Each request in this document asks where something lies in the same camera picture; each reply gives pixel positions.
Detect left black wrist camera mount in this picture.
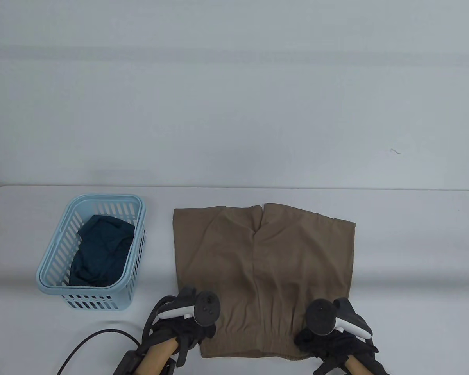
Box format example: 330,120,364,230
113,349,177,375

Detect dark teal shorts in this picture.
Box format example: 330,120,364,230
69,214,136,287

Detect light blue plastic basket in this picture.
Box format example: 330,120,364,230
36,194,147,312

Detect person's left hand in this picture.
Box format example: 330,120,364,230
150,286,217,368

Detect person's right hand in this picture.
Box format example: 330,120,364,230
294,298,387,375

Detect black cable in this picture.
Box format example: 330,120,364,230
56,329,142,375

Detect person's left forearm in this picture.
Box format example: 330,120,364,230
134,338,180,375

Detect left white black controller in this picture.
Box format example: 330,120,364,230
141,291,222,343

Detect brown shorts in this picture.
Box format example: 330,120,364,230
173,203,357,361

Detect right white black controller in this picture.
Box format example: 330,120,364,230
305,298,374,341

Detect white black controller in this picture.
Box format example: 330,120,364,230
141,291,222,343
305,298,374,341

